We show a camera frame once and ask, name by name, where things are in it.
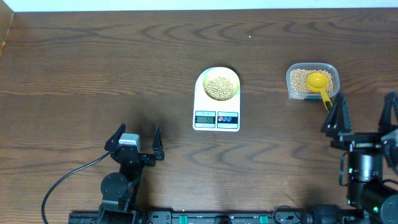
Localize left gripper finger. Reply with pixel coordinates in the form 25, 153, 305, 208
104, 123, 126, 152
152, 126, 165, 161

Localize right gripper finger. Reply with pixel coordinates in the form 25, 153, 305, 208
378, 92, 397, 134
321, 93, 352, 138

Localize yellow measuring scoop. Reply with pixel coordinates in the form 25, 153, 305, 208
306, 72, 333, 112

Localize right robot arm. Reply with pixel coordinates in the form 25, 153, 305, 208
302, 92, 397, 223

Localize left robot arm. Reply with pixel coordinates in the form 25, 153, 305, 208
98, 124, 165, 223

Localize white digital kitchen scale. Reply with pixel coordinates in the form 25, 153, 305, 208
192, 68, 241, 132

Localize soybeans in bowl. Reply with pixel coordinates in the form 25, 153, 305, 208
205, 77, 235, 101

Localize yellow plastic bowl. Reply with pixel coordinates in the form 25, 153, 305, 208
203, 67, 240, 99

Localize green tape piece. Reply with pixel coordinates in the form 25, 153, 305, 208
304, 98, 321, 103

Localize clear plastic container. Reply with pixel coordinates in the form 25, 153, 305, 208
286, 62, 340, 100

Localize soybeans in container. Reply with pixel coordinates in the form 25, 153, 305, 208
290, 69, 334, 94

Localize wooden side panel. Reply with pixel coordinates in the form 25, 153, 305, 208
0, 0, 14, 55

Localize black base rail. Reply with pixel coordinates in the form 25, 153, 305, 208
68, 209, 370, 224

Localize left black cable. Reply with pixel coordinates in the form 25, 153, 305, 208
41, 151, 111, 224

